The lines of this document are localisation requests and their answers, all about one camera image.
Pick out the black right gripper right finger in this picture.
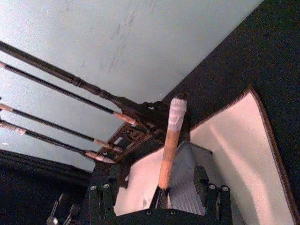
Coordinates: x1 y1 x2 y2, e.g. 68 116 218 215
165 141 233 225

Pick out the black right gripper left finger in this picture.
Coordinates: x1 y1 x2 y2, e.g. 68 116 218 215
87 161 131 225

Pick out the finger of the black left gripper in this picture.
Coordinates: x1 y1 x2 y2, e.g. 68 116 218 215
46 194 65 225
67 203 80 225

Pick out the bamboo brush with white tape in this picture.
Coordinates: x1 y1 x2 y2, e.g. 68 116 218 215
152 90 190 210

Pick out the pale felt mat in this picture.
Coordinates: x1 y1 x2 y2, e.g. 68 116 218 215
114 84 300 225

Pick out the large black calligraphy brush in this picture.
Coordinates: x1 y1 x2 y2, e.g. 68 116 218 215
0 120 117 164

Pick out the slim black calligraphy brush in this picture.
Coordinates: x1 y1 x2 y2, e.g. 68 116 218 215
0 104 124 152

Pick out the carved dark wooden brush rack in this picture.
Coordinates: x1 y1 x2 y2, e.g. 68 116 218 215
0 41 190 188

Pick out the black brush with pale tip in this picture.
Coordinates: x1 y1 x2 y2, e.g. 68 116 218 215
0 61 137 125

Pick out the black table cloth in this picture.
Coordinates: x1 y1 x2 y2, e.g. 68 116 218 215
0 0 300 225

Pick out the plain pale wall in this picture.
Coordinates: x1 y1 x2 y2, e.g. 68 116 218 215
0 0 265 174

